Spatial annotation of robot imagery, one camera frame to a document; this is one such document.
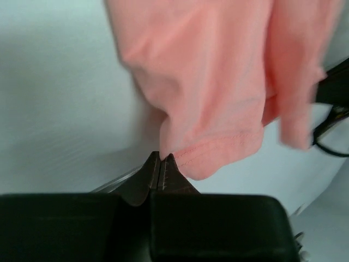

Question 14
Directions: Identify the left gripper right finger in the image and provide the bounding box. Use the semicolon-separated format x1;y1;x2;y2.
149;155;299;261

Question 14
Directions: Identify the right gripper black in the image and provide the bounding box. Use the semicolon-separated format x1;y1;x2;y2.
315;58;349;106

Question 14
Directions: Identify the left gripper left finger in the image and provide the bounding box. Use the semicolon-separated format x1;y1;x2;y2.
1;152;161;261

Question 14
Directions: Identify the salmon pink t-shirt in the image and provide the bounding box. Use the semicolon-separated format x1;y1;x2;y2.
106;1;344;180

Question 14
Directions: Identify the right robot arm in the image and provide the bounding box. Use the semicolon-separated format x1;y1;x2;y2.
312;59;348;158

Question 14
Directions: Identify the front aluminium rail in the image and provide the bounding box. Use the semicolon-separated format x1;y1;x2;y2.
91;166;141;193

